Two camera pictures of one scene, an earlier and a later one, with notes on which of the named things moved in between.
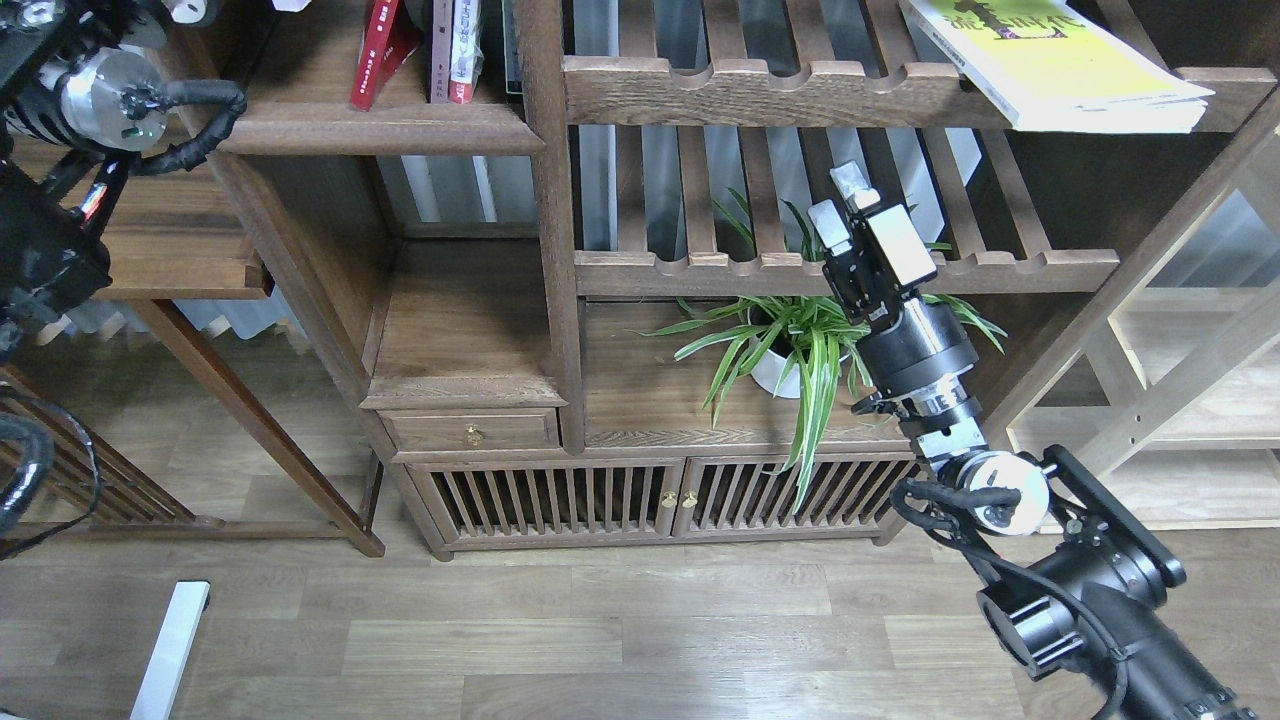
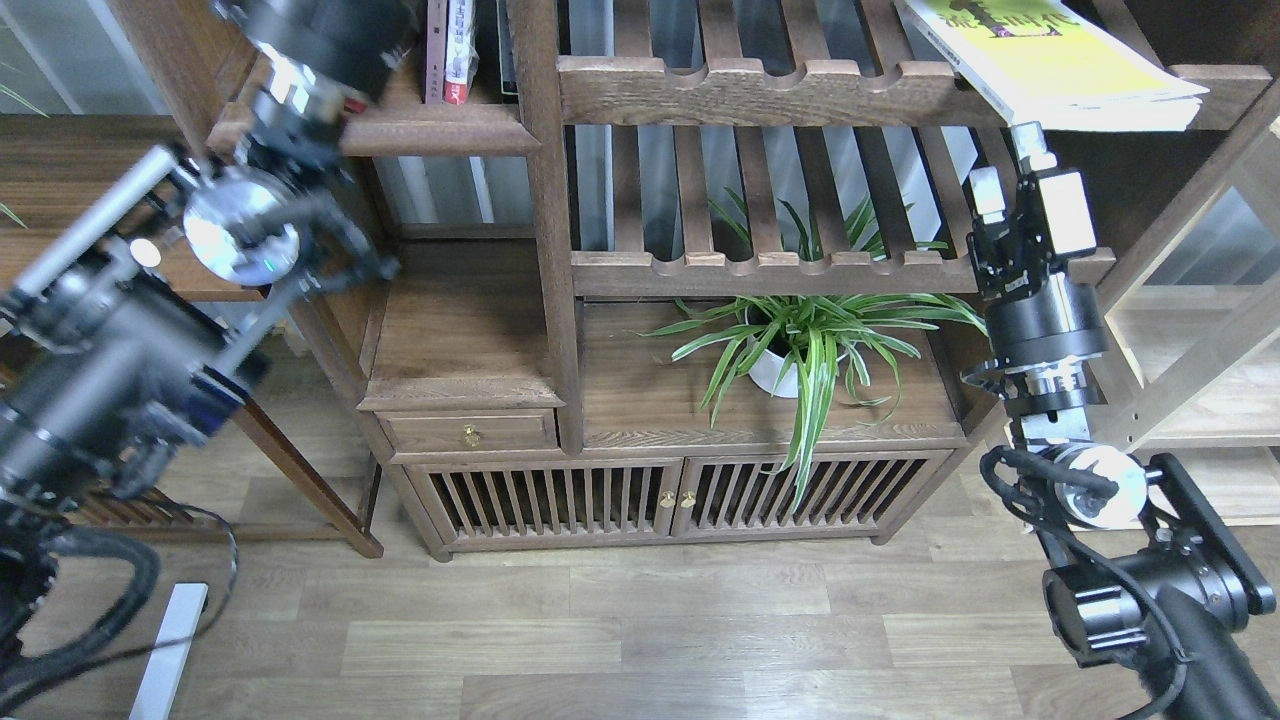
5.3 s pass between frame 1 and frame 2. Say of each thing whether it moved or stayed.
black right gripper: moved
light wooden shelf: stayed
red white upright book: stayed
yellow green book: stayed
